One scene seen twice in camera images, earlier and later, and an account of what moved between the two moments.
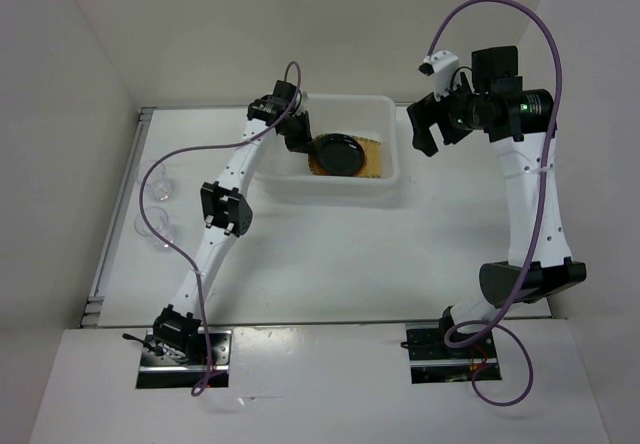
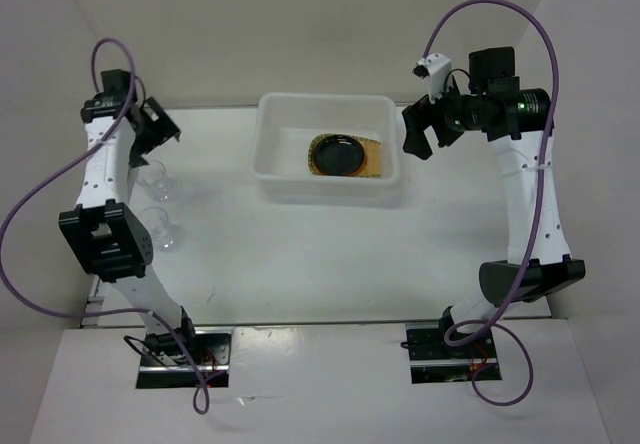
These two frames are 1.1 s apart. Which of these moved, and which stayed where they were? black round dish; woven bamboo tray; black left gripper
Moved: black left gripper
Stayed: black round dish; woven bamboo tray
